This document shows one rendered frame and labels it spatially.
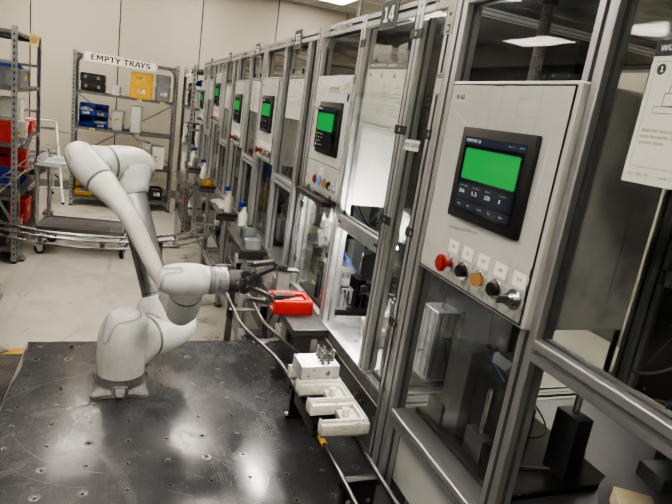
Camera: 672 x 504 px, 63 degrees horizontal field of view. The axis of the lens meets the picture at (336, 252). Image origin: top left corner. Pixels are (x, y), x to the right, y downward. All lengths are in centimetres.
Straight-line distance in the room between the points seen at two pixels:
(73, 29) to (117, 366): 763
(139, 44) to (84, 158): 724
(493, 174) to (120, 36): 832
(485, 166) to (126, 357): 130
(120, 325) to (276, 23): 794
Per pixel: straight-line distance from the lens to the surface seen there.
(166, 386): 209
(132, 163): 211
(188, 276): 174
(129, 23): 923
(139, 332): 195
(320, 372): 176
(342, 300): 225
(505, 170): 115
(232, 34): 934
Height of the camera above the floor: 169
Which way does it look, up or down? 14 degrees down
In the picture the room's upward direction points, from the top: 9 degrees clockwise
